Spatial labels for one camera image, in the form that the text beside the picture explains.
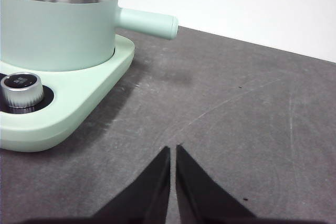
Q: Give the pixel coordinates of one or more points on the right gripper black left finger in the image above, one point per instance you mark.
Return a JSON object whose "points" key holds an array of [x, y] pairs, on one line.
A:
{"points": [[147, 197]]}

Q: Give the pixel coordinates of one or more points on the green breakfast machine base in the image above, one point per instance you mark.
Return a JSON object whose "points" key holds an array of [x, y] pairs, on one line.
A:
{"points": [[78, 98]]}

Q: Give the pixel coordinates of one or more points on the silver control knob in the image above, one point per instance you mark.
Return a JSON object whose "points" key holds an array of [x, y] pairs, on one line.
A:
{"points": [[22, 90]]}

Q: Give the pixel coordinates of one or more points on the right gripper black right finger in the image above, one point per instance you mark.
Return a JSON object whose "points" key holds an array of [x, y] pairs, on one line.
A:
{"points": [[199, 197]]}

